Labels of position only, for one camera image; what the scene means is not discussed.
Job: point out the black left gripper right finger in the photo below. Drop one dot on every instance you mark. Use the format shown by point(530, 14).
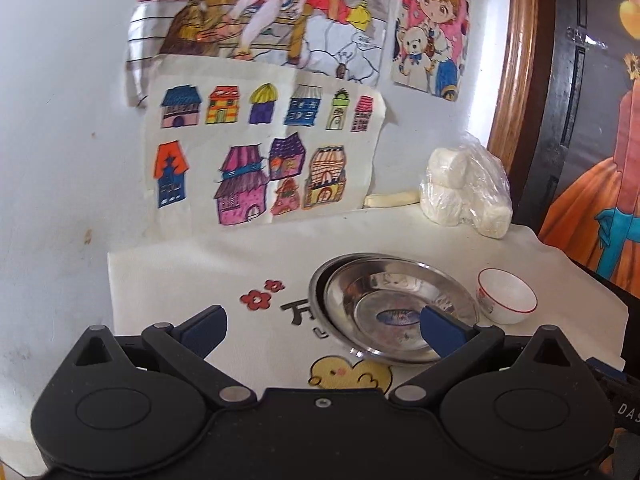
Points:
point(462, 350)

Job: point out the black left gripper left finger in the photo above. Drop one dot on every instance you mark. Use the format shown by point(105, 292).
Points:
point(182, 350)

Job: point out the small white red-rimmed bowl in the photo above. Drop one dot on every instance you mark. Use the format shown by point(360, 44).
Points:
point(503, 297)

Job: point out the stainless steel plate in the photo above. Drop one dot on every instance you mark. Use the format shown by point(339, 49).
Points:
point(348, 293)
point(426, 286)

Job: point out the white printed table cloth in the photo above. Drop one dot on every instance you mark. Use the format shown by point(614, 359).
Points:
point(260, 275)

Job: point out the plastic bag of white rolls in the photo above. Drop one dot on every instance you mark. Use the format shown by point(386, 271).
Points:
point(465, 184)

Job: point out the houses drawing paper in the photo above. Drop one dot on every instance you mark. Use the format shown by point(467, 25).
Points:
point(231, 143)

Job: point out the orange dress girl poster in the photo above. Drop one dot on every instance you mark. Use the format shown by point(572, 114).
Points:
point(594, 217)

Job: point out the teddy bear girl drawing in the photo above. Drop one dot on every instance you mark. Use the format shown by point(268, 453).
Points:
point(430, 46)

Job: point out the large coloured scene drawing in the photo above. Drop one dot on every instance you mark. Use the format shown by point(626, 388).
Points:
point(337, 38)

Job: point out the cream stick by wall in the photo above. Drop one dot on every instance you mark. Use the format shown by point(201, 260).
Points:
point(392, 200)

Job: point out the wooden door frame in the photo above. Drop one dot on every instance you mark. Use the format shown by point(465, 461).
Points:
point(517, 73)

